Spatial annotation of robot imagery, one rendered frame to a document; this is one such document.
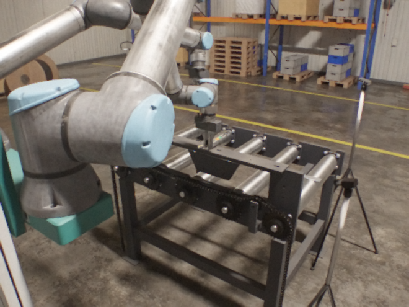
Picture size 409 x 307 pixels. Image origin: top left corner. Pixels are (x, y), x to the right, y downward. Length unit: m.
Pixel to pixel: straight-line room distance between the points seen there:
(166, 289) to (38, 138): 2.04
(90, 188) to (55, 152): 0.13
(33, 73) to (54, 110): 7.44
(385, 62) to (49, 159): 10.20
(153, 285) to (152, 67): 2.09
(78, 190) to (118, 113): 0.22
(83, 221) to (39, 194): 0.11
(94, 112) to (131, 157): 0.11
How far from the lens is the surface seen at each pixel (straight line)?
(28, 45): 1.40
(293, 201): 1.73
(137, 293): 2.63
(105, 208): 0.84
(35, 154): 0.75
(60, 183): 0.77
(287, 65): 9.78
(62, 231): 0.78
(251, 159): 1.72
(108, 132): 0.64
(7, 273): 0.96
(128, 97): 0.67
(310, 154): 2.66
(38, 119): 0.72
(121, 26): 1.45
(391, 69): 10.60
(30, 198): 0.80
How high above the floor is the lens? 1.89
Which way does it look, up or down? 24 degrees down
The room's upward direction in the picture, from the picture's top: straight up
